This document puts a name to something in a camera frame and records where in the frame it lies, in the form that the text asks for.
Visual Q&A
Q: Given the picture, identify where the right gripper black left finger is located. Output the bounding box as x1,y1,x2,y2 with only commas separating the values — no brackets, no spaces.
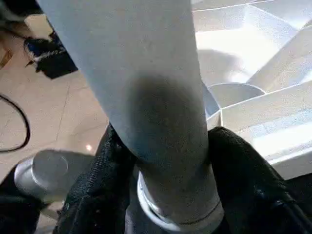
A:
52,124,137,234

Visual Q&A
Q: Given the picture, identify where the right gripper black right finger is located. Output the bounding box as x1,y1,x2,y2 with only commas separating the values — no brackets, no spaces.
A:
208,126,312,234

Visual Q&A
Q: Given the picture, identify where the white plastic table top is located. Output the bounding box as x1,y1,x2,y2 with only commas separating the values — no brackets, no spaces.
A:
192,0,312,181

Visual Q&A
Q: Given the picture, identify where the white plastic table leg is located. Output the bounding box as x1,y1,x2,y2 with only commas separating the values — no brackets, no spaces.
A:
36,0,225,232

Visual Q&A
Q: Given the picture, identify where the black object on floor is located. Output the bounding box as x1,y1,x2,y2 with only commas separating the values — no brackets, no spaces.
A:
23,31,79,79

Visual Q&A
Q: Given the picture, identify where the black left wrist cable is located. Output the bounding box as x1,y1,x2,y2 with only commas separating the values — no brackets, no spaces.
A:
0,94,32,152

